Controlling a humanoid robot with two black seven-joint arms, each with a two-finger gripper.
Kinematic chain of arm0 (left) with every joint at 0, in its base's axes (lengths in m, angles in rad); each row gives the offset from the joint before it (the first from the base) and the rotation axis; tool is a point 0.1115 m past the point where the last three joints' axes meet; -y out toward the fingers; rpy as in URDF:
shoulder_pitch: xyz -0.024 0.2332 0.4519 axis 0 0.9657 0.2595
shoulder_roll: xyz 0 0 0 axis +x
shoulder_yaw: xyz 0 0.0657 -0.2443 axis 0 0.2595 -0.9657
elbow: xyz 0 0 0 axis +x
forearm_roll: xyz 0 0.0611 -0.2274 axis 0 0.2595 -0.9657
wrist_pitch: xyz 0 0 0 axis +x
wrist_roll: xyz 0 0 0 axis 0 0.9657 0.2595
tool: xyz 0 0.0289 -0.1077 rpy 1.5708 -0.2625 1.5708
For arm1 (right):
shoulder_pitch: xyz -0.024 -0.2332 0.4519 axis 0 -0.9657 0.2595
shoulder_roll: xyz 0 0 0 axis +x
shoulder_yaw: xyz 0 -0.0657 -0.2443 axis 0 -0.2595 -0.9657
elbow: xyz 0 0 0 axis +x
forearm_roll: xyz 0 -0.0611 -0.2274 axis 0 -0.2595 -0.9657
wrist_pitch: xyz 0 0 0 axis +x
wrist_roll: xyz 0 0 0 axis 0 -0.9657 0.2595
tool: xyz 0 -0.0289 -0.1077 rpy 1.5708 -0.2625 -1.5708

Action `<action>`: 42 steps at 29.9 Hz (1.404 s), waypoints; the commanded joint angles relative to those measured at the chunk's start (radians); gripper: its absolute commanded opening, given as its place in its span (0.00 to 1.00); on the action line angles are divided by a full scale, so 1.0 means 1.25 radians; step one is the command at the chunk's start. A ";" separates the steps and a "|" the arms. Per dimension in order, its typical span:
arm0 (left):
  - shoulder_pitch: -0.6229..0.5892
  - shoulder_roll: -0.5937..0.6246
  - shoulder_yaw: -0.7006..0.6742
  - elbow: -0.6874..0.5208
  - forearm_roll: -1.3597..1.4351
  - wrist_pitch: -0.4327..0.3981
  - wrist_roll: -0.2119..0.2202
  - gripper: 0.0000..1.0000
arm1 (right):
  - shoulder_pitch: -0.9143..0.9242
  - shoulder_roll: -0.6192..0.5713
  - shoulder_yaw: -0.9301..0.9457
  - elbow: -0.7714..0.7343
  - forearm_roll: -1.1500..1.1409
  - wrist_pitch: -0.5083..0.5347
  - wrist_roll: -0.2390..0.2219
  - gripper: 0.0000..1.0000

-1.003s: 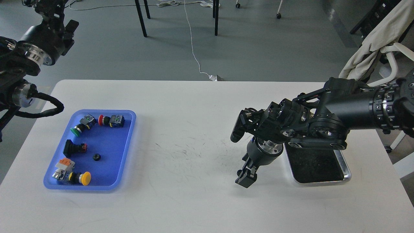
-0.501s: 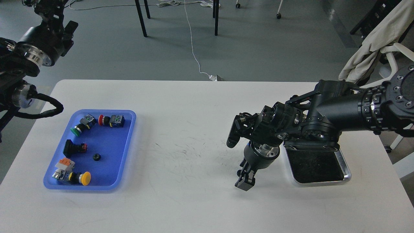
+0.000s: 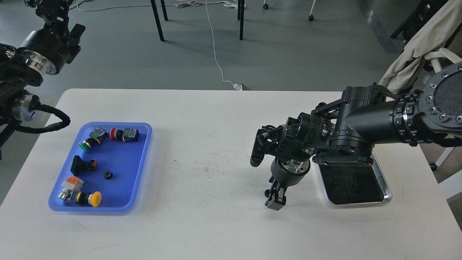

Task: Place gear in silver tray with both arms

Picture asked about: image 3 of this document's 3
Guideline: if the silver metal tray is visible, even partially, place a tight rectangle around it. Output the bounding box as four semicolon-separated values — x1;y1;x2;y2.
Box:
317;153;392;208

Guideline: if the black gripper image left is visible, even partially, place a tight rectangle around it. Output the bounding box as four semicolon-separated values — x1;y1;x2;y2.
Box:
18;0;86;75

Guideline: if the black table leg left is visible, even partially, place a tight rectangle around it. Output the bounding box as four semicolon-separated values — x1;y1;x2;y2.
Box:
150;0;169;42

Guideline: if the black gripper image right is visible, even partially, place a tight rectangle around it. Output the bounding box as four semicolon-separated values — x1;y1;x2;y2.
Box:
265;158;311;211

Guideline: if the black push button switch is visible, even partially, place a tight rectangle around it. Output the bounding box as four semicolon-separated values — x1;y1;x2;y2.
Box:
70;155;98;176

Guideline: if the black table leg right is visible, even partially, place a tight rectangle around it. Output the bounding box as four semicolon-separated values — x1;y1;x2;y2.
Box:
237;0;245;40

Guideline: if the black sleeved cable left arm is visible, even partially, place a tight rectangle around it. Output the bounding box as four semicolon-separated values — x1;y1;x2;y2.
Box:
16;104;71;134

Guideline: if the white floor cable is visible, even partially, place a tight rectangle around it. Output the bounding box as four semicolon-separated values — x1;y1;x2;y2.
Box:
78;0;250;91

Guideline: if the white chair with beige cloth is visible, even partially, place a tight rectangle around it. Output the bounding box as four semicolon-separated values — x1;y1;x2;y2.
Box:
378;0;462;170

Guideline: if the yellow push button switch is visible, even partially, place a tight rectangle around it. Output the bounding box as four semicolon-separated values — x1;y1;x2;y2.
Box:
58;191;102;207

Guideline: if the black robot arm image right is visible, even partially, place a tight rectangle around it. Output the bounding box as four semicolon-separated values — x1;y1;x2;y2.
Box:
250;61;461;211

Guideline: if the red push button switch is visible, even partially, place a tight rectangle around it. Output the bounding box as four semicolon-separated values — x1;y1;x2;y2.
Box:
109;128;140;143

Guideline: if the orange grey contact block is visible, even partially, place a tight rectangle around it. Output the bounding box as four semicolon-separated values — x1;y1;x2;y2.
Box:
62;176;84;191

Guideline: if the green push button switch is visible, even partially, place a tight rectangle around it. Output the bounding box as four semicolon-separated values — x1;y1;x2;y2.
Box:
79;127;109;152

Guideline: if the blue plastic tray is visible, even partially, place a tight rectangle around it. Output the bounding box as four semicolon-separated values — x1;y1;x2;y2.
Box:
48;122;152;213

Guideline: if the black table leg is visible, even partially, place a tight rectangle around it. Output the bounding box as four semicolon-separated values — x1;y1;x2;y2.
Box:
237;0;245;40
150;0;169;42

